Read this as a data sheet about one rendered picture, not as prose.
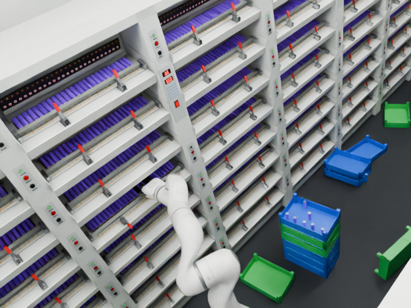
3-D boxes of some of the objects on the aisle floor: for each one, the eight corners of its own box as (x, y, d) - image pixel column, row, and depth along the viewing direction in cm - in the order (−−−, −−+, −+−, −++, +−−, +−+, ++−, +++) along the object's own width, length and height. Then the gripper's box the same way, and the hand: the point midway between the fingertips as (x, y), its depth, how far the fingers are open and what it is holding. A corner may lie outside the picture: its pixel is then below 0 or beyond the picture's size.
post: (293, 200, 280) (266, -52, 167) (286, 207, 276) (254, -46, 164) (273, 189, 293) (236, -50, 181) (266, 197, 289) (223, -45, 177)
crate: (339, 255, 235) (339, 249, 230) (326, 279, 224) (326, 272, 219) (298, 237, 252) (298, 230, 247) (284, 258, 242) (284, 252, 237)
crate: (415, 252, 225) (420, 232, 212) (385, 280, 215) (389, 262, 203) (403, 244, 230) (407, 225, 218) (373, 272, 221) (376, 253, 208)
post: (159, 337, 220) (-21, 90, 108) (148, 349, 217) (-52, 106, 104) (142, 316, 234) (-34, 77, 121) (131, 327, 230) (-63, 90, 118)
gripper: (152, 209, 163) (134, 198, 177) (178, 188, 170) (158, 178, 184) (145, 198, 160) (127, 187, 174) (172, 176, 167) (152, 167, 180)
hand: (145, 184), depth 177 cm, fingers open, 3 cm apart
